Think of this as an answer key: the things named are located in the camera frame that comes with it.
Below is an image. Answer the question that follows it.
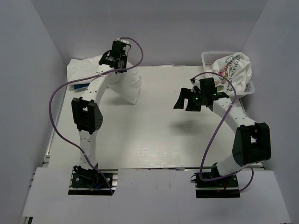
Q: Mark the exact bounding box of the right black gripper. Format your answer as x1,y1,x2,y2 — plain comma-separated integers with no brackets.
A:
174,88,206,112

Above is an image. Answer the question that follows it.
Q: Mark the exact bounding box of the plain white t shirt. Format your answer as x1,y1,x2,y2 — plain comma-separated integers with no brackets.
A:
109,67,142,105

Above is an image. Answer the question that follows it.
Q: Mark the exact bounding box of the white printed t shirt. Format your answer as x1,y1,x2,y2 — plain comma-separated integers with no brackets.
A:
205,51,254,94

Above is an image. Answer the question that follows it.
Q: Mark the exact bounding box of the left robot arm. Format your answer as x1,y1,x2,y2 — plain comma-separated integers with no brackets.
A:
71,39,131,169

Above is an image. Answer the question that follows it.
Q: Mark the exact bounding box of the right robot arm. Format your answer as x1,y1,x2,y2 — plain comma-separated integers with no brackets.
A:
173,78,271,186

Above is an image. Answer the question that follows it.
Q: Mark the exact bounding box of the folded white t shirt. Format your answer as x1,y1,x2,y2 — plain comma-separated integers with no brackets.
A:
67,55,102,82

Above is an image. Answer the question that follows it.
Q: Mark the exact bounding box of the white plastic basket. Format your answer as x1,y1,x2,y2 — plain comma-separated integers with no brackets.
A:
201,51,255,100

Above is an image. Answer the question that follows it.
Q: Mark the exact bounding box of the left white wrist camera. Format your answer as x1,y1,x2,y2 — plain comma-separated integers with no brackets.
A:
117,38,131,48

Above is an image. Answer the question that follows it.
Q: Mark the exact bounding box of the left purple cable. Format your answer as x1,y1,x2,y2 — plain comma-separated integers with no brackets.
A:
48,36,144,196

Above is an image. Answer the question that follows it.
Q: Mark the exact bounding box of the purple cable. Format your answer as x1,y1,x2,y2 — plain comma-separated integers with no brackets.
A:
48,36,144,196
190,71,255,192

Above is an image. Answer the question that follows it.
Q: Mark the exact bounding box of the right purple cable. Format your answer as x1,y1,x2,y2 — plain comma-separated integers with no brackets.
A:
190,71,255,192

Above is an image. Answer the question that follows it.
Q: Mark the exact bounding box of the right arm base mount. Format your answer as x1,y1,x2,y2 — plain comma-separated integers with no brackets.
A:
190,173,240,199

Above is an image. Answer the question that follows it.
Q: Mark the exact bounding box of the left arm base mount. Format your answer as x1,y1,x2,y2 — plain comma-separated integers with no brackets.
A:
68,171,118,196

